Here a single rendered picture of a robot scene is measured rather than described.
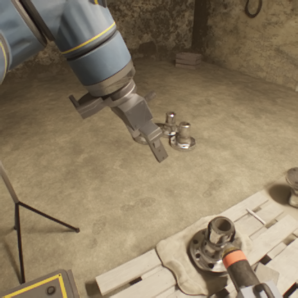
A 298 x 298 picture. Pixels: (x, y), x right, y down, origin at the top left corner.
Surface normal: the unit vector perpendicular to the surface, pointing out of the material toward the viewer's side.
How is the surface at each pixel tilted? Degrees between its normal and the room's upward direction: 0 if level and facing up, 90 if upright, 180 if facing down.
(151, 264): 0
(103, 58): 91
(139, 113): 88
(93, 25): 85
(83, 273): 0
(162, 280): 0
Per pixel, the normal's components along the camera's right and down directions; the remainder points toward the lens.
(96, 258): 0.00, -0.83
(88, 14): 0.58, 0.37
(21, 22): 0.43, 0.57
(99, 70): 0.18, 0.62
